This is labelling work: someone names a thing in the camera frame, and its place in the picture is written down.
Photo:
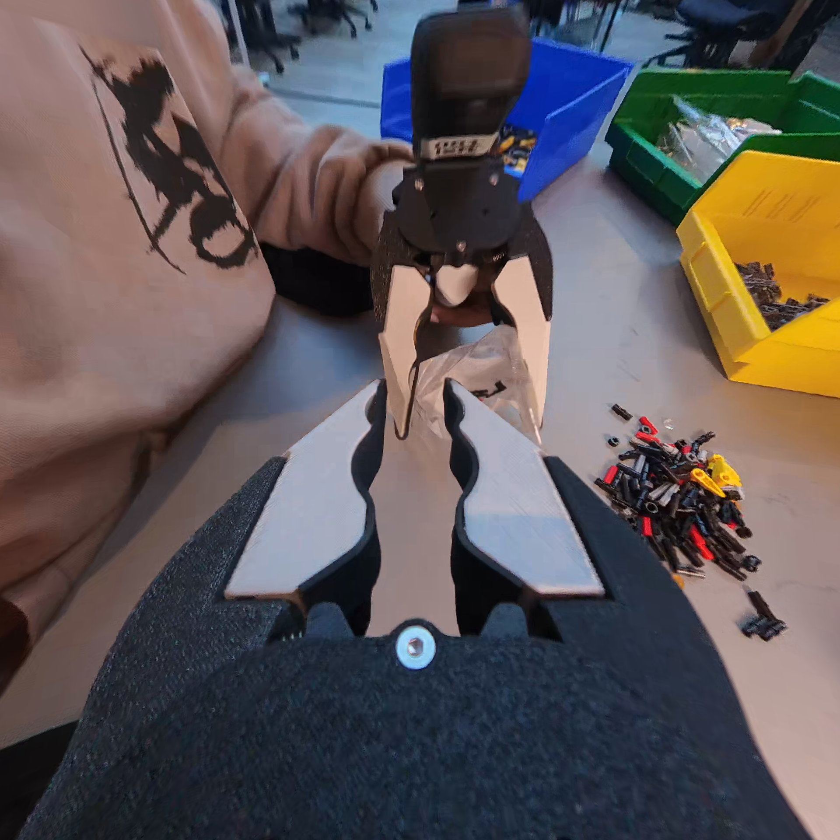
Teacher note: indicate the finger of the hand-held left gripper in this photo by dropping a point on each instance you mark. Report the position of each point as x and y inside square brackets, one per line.
[528, 341]
[398, 328]

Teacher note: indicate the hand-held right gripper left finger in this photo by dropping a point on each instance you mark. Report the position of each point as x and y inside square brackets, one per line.
[295, 525]

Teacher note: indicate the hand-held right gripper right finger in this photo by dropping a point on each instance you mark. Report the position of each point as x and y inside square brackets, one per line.
[532, 525]

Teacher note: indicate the clear plastic bag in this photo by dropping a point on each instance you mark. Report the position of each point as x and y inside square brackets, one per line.
[486, 368]

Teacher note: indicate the pile of mixed small plastic parts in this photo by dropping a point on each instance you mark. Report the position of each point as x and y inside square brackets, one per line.
[670, 499]

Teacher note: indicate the grey desk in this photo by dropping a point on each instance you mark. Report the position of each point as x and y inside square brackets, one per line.
[604, 289]

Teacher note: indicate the person's left hand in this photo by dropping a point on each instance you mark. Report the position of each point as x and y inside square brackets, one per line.
[466, 315]

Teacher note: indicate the black armrest pad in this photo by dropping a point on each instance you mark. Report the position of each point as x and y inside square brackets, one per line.
[315, 282]

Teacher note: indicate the blue storage bin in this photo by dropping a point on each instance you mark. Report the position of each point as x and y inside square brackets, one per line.
[578, 92]

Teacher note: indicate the green storage bin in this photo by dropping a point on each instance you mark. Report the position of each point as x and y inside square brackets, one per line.
[656, 171]

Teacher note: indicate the yellow storage bin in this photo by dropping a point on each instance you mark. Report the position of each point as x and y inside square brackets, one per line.
[735, 341]

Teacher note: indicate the heap of black connector pegs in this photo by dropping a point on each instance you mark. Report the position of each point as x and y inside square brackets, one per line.
[781, 295]

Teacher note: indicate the black office chair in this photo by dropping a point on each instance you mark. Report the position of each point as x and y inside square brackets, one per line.
[729, 26]
[269, 33]

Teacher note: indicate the clear bag of parts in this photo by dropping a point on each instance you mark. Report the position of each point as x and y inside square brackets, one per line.
[715, 131]

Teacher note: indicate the person's beige printed sweatshirt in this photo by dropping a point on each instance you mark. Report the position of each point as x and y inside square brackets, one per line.
[92, 328]

